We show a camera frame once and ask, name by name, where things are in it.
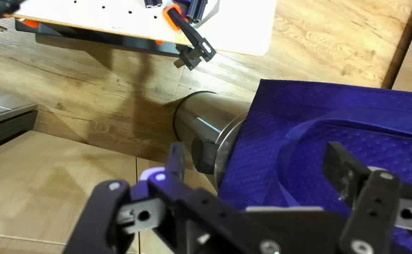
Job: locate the orange black bar clamp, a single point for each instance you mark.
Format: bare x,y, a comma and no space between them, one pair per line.
30,23
192,38

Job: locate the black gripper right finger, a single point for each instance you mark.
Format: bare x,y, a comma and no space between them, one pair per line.
372,212

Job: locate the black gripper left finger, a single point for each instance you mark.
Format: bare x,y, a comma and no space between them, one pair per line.
102,212

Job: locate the purple cloth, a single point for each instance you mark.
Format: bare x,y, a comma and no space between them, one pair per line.
356,114

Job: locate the silver metal cylinder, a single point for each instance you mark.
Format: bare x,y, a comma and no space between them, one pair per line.
206,114

